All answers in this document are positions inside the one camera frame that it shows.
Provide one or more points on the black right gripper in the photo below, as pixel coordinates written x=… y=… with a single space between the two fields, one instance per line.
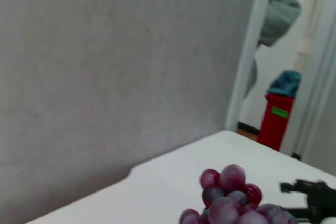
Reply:
x=324 y=203

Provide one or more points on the dark red grape bunch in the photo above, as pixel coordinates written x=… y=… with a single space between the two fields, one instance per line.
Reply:
x=231 y=179

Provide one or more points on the red trash bin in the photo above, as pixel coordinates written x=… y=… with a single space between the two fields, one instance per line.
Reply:
x=273 y=129

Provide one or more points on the teal trash bag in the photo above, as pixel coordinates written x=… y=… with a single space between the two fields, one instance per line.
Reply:
x=286 y=85

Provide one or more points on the white partition post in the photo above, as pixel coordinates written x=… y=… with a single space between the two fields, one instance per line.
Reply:
x=246 y=64

